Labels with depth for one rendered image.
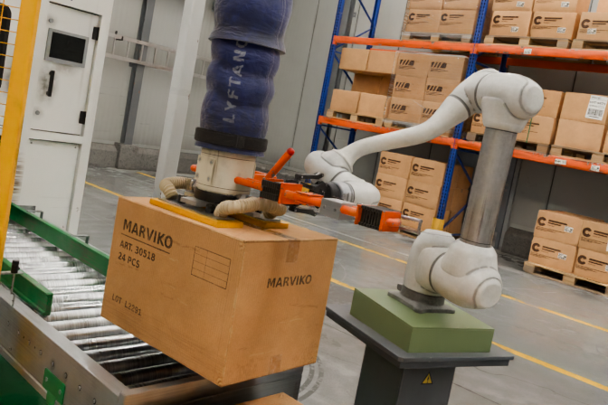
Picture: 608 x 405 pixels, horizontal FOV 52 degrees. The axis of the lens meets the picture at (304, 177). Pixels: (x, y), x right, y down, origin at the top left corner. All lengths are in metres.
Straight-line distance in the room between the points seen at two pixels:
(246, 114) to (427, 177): 7.99
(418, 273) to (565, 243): 6.74
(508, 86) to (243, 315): 1.04
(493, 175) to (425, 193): 7.72
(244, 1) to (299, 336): 1.00
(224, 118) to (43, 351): 0.95
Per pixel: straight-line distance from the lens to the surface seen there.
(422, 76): 9.98
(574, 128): 8.92
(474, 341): 2.26
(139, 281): 2.01
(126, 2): 11.93
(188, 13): 5.13
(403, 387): 2.27
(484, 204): 2.06
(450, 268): 2.09
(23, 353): 2.37
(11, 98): 2.29
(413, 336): 2.08
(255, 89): 1.87
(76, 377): 2.05
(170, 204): 1.95
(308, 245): 1.85
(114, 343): 2.35
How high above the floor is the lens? 1.40
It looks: 5 degrees down
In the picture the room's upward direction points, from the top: 11 degrees clockwise
